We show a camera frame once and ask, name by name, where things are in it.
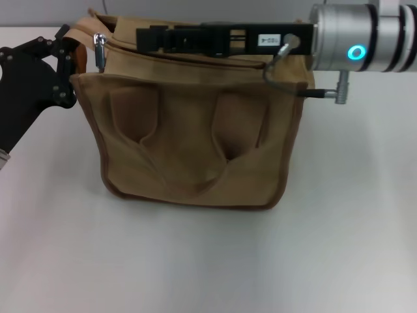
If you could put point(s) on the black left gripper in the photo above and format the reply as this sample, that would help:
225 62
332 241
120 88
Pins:
23 94

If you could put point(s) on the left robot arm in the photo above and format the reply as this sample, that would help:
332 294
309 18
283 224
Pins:
3 159

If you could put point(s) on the silver metal zipper pull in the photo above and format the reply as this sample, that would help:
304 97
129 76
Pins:
100 49

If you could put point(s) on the khaki canvas food bag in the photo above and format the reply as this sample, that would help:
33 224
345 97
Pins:
195 140

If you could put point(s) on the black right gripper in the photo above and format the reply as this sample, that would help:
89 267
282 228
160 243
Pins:
270 39

